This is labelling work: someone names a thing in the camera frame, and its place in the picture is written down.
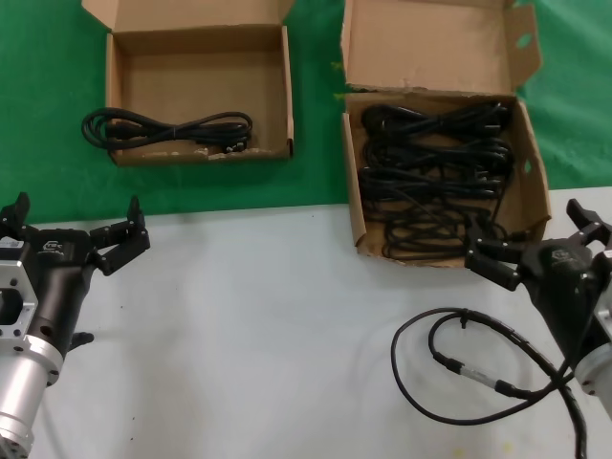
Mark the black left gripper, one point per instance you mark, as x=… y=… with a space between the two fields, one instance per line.
x=62 y=287

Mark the torn cardboard box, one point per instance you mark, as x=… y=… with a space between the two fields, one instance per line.
x=430 y=48

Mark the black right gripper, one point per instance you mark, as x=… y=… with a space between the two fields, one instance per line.
x=564 y=287

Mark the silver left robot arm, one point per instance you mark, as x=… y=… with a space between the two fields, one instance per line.
x=24 y=397

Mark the black left camera connector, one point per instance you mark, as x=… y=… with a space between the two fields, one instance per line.
x=82 y=340

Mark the silver left camera bracket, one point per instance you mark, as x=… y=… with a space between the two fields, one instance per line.
x=14 y=325

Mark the intact cardboard box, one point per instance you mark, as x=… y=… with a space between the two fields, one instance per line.
x=191 y=72

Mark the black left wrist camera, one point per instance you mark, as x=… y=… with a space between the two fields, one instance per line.
x=9 y=244

